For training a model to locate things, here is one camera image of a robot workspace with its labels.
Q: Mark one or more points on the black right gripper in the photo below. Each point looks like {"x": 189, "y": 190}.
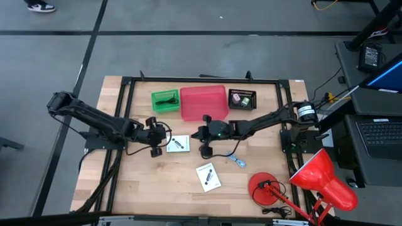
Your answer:
{"x": 208, "y": 133}

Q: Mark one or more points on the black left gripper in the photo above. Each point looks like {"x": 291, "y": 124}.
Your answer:
{"x": 150, "y": 135}

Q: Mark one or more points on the white card reader box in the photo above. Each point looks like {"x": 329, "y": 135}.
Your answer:
{"x": 182, "y": 147}
{"x": 208, "y": 176}

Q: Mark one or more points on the pink charger cube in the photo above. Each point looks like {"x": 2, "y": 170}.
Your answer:
{"x": 235, "y": 99}

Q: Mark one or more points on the green charger cube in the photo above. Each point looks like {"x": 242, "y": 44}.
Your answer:
{"x": 245, "y": 101}

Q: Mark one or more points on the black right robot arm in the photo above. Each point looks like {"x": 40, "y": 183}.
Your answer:
{"x": 267, "y": 120}

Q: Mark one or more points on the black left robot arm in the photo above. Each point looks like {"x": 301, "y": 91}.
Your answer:
{"x": 94, "y": 119}

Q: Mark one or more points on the red plastic bin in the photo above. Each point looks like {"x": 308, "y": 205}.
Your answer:
{"x": 204, "y": 100}

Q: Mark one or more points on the green plastic mesh basket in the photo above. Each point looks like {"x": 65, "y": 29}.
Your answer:
{"x": 161, "y": 94}

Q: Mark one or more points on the black plastic mesh basket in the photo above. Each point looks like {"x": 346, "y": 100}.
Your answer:
{"x": 248, "y": 92}

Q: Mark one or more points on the red desk lamp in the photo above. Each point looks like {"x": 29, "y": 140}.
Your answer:
{"x": 323, "y": 182}

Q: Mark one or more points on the dark furniture foot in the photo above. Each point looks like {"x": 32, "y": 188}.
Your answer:
{"x": 9, "y": 143}

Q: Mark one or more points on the dark grey desk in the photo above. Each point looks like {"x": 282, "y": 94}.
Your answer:
{"x": 347, "y": 69}

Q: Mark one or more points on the person's shoe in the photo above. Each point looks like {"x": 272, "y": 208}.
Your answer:
{"x": 41, "y": 7}

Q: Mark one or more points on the black laptop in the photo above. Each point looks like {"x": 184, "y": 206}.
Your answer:
{"x": 381, "y": 138}

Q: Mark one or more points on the black power adapter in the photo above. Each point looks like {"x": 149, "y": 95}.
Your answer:
{"x": 370, "y": 56}

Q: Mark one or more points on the computer monitor with blue screen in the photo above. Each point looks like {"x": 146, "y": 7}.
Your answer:
{"x": 384, "y": 78}

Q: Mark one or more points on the black stand leg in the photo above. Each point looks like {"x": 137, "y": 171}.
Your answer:
{"x": 373, "y": 25}

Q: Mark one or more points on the black aluminium table frame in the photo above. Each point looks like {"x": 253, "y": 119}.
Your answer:
{"x": 204, "y": 80}

